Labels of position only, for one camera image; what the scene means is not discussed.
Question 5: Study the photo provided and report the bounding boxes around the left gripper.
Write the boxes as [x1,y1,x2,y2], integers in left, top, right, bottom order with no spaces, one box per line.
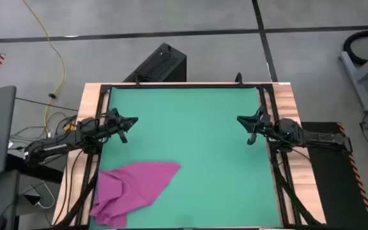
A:
[105,107,139,144]

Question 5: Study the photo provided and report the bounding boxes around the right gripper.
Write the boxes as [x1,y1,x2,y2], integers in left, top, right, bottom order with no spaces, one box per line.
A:
[236,107,270,145]

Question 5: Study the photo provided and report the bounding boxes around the magenta towel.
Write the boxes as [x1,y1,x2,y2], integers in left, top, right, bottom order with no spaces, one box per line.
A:
[89,161,181,228]

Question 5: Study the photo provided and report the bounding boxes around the green table mat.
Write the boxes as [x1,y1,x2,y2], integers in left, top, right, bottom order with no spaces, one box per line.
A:
[89,86,283,229]

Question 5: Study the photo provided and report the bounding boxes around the black computer tower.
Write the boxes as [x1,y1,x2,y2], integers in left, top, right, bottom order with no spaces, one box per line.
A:
[122,42,188,83]

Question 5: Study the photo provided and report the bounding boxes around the large black striped floor mat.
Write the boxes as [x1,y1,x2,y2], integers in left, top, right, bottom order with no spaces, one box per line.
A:
[300,121,368,230]

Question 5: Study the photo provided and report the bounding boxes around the grey metal stand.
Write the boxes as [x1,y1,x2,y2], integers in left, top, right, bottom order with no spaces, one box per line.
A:
[339,44,368,112]

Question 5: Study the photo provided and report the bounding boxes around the black power adapter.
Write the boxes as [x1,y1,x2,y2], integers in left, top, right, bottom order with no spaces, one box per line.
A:
[23,193,43,207]

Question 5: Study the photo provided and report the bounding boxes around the grey side desk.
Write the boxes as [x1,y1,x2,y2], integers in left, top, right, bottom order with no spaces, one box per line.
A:
[0,169,20,230]

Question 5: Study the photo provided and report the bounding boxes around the black metal table frame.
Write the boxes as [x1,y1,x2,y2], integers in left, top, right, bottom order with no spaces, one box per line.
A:
[54,82,327,229]

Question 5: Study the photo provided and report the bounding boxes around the yellow cable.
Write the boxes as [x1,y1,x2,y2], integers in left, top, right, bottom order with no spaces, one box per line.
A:
[22,0,66,134]

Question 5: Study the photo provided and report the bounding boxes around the tangled black floor cables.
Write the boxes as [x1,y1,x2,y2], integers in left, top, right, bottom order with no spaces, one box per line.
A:
[10,111,78,151]

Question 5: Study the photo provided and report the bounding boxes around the black hose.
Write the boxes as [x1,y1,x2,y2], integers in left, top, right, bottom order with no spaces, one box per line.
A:
[343,29,368,66]

